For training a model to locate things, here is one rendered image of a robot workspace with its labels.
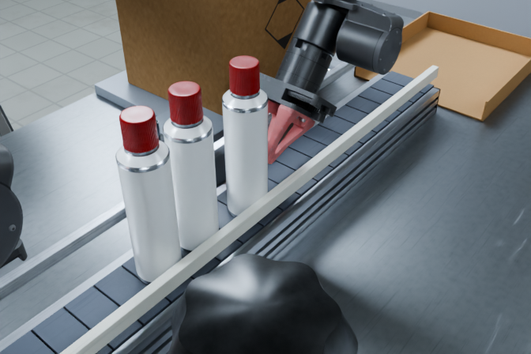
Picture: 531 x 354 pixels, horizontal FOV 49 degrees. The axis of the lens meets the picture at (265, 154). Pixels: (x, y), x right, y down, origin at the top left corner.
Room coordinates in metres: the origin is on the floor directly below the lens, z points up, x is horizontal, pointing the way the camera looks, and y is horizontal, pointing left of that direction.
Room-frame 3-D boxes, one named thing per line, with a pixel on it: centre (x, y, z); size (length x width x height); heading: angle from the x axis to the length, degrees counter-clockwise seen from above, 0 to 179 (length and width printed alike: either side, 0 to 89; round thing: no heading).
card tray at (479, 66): (1.05, -0.37, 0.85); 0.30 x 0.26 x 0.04; 141
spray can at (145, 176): (0.46, 0.12, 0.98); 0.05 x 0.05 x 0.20
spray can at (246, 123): (0.57, 0.02, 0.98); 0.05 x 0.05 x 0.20
